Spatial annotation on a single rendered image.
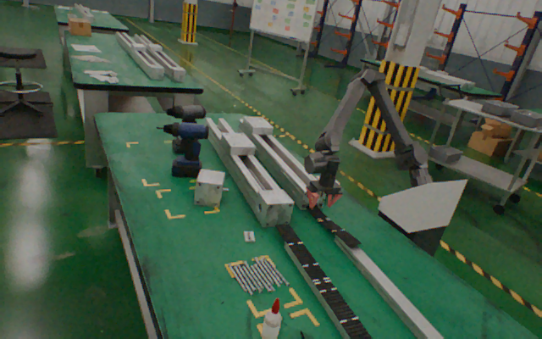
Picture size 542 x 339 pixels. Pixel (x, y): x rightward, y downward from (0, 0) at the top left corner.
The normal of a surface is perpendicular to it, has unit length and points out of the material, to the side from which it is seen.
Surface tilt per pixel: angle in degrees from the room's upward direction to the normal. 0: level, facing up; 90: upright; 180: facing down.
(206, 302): 0
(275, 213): 90
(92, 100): 90
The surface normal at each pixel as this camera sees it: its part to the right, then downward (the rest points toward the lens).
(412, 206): -0.88, 0.04
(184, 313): 0.17, -0.90
